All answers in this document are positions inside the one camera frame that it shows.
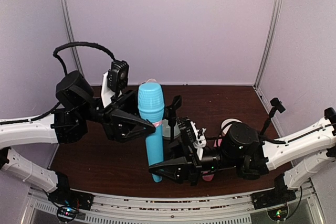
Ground white ceramic bowl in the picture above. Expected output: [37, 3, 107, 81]
[221, 119, 241, 131]

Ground black microphone stand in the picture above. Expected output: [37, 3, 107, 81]
[164, 95, 182, 142]
[259, 97, 286, 137]

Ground aluminium frame post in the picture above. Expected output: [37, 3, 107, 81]
[254, 0, 283, 89]
[59, 0, 85, 76]

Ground light green ceramic bowl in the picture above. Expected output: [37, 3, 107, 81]
[162, 119, 181, 141]

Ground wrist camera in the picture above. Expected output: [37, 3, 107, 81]
[101, 60, 129, 108]
[177, 116, 208, 162]

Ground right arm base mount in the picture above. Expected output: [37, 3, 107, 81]
[251, 174, 297, 221]

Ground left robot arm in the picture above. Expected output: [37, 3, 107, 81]
[1, 60, 155, 194]

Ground right aluminium frame post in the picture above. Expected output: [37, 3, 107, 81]
[254, 0, 283, 89]

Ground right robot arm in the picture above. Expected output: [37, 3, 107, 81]
[149, 108, 335, 190]

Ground front aluminium rail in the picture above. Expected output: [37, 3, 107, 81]
[26, 191, 321, 224]

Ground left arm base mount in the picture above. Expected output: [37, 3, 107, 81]
[46, 172, 94, 223]

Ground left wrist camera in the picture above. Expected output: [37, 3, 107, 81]
[101, 60, 129, 108]

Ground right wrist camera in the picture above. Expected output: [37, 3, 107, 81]
[177, 116, 208, 162]

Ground blue toy microphone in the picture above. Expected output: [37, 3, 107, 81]
[138, 82, 166, 184]

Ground pink toy microphone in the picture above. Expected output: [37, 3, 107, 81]
[202, 139, 222, 182]

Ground left aluminium frame post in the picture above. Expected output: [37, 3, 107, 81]
[59, 0, 85, 76]

